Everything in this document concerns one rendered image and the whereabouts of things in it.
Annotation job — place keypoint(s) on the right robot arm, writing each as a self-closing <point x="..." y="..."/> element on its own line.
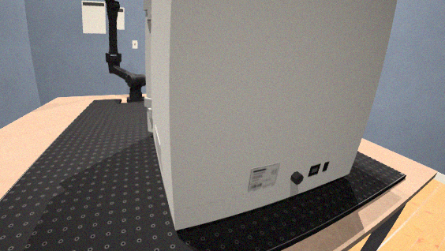
<point x="134" y="82"/>

